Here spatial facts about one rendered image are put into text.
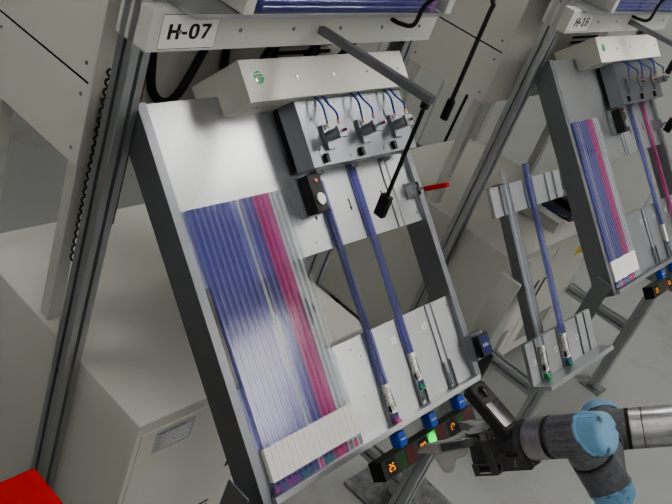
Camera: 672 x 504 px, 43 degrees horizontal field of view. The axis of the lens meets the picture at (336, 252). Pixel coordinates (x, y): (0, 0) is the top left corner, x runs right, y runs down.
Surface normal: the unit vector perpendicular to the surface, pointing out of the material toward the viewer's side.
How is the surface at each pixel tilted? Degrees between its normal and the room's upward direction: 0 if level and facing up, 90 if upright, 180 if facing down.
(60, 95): 90
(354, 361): 42
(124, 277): 0
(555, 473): 0
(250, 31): 90
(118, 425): 90
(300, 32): 90
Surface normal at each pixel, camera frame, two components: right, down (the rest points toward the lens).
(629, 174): -0.42, 0.36
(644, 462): 0.32, -0.80
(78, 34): -0.64, 0.21
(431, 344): 0.70, -0.22
